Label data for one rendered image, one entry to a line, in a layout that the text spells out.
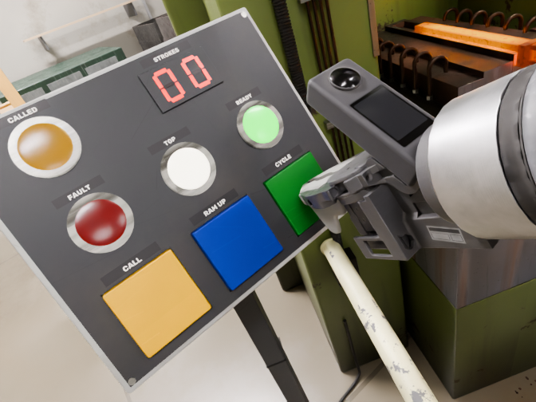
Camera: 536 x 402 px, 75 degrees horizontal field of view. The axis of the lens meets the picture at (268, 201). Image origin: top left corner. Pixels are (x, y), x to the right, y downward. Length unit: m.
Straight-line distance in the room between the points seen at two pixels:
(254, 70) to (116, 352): 0.33
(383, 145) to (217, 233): 0.20
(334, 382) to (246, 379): 0.33
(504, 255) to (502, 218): 0.69
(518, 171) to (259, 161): 0.28
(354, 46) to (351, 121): 0.45
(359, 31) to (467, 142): 0.53
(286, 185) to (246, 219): 0.07
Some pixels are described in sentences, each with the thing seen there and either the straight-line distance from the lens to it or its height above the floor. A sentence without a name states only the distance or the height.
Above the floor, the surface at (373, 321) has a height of 0.64.
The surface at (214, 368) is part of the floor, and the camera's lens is 1.56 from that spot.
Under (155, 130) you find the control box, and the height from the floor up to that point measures 1.13.
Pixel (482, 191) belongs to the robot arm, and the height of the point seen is 1.12.
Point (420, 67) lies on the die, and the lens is 0.79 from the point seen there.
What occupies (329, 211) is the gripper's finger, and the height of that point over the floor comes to 1.02.
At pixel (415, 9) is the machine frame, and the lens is 1.17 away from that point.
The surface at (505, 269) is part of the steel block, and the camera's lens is 0.94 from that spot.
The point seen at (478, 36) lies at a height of 1.01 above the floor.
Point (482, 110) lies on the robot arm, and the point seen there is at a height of 1.15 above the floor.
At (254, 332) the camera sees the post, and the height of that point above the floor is 0.72.
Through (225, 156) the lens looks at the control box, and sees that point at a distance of 0.39.
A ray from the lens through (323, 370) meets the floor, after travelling 1.42.
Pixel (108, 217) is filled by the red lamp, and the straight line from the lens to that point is 0.37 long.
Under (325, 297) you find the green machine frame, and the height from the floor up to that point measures 0.43.
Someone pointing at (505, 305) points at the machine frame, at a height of 0.41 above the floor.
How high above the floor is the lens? 1.25
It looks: 34 degrees down
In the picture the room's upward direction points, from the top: 20 degrees counter-clockwise
